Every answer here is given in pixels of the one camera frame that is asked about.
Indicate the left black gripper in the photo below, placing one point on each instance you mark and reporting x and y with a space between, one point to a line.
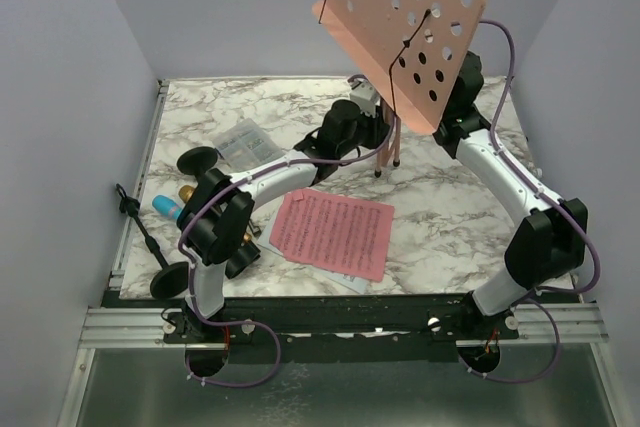
375 127

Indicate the pink sheet music page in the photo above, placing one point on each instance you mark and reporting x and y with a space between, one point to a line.
336 233

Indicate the pink music stand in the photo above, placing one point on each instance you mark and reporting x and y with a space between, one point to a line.
409 51

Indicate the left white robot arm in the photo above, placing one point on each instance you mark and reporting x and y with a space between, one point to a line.
312 160

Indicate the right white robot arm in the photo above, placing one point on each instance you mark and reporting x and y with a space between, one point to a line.
545 244

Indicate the clear plastic compartment box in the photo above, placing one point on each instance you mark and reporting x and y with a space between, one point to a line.
246 146

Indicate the white paper sheet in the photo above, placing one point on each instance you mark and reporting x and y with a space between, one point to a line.
355 284

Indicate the black desktop mic stand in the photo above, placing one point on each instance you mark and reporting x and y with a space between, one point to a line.
220 235

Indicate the gold microphone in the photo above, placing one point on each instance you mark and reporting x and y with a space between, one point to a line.
186 192

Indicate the blue microphone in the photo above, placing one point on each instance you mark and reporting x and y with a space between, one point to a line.
167 207

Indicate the black round-base mic stand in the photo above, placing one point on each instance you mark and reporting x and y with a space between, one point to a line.
171 280

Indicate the black mounting rail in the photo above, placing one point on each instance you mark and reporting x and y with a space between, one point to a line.
342 329

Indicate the aluminium frame rail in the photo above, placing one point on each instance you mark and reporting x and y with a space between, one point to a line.
122 328

